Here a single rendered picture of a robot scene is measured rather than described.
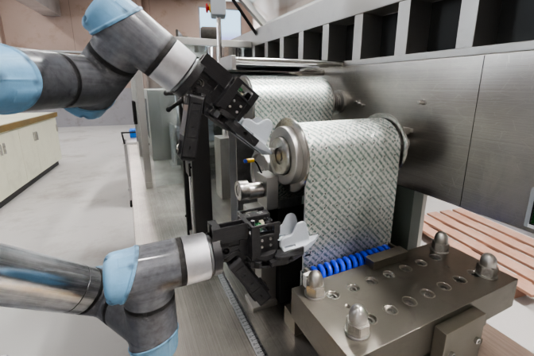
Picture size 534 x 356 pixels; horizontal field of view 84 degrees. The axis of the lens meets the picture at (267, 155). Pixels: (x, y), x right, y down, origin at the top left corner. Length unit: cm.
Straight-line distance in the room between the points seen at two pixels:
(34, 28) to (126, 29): 1197
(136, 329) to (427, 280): 51
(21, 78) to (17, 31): 1216
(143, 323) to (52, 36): 1194
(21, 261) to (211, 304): 39
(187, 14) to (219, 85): 1144
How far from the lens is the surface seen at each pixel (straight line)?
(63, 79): 46
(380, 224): 71
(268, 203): 61
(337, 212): 62
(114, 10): 49
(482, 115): 69
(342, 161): 59
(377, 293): 60
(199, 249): 49
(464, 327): 62
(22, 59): 43
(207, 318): 73
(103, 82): 51
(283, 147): 56
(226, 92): 51
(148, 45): 49
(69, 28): 1218
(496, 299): 72
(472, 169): 70
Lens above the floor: 138
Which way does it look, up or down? 13 degrees down
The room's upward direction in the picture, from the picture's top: straight up
